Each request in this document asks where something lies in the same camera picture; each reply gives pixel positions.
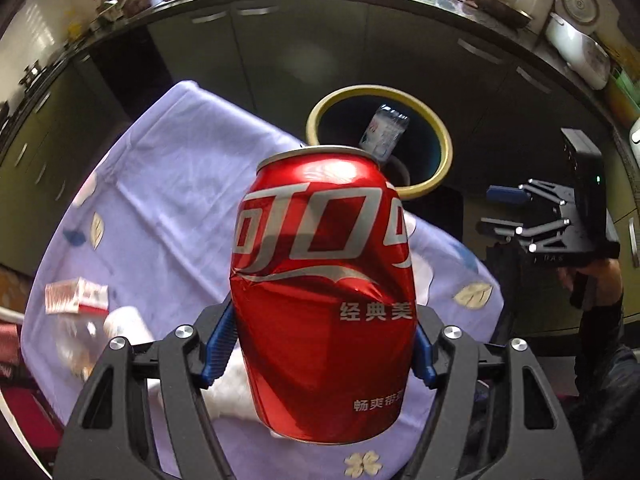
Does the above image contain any clear plastic cup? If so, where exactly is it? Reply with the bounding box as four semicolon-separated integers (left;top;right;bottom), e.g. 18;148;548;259
55;310;108;381

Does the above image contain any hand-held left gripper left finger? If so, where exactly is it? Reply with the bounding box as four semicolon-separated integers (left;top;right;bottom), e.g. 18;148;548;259
52;302;236;480

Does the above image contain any person's right hand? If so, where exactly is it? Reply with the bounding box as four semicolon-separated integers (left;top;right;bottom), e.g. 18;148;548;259
557;257;626;321

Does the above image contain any red and white carton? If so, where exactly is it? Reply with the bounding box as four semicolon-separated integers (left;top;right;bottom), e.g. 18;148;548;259
44;277;110;317

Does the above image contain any clear plastic water bottle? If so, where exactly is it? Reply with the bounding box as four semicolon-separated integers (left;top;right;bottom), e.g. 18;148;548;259
359;104;411;163

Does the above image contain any red soda can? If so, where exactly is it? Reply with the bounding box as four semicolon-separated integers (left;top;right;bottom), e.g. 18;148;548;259
230;146;418;445

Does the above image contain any yellow-rimmed trash bin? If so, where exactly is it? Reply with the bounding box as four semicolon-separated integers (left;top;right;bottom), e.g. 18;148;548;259
306;86;453;201

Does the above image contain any person's right forearm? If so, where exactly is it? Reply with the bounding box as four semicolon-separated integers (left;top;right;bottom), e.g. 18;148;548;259
570;305;640;480

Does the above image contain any purple floral tablecloth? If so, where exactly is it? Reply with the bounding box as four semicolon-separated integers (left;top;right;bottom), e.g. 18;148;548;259
20;80;506;480

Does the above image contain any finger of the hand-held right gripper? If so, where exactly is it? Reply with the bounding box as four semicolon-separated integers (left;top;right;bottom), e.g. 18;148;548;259
477;217;571;252
487;179;571;211

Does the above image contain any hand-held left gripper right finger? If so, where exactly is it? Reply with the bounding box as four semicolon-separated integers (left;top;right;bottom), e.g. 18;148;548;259
407;305;583;480

